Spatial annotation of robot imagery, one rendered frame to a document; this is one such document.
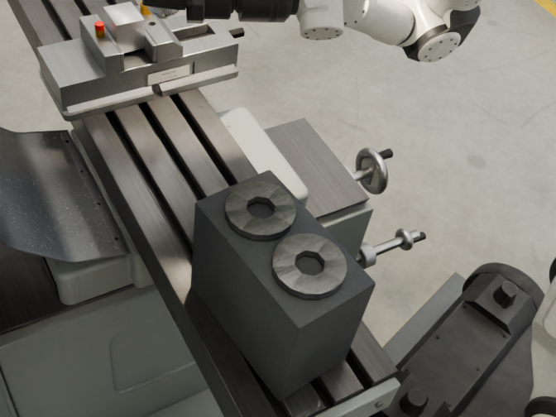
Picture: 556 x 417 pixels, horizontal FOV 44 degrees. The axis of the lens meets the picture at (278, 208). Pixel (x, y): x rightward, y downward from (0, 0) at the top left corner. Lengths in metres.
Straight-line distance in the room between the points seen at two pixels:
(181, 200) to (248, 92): 1.73
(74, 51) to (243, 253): 0.61
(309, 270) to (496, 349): 0.76
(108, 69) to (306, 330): 0.64
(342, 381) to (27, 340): 0.57
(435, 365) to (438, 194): 1.24
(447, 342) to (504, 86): 1.92
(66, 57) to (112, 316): 0.47
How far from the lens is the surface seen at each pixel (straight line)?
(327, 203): 1.42
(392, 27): 1.17
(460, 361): 1.46
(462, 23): 1.21
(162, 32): 1.27
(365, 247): 1.61
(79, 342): 1.33
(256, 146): 1.38
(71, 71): 1.26
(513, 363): 1.54
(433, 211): 2.53
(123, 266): 1.20
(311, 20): 1.02
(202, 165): 1.18
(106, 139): 1.22
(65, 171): 1.26
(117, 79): 1.26
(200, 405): 1.74
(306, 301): 0.79
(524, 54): 3.48
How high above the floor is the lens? 1.78
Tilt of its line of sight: 48 degrees down
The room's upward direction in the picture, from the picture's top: 11 degrees clockwise
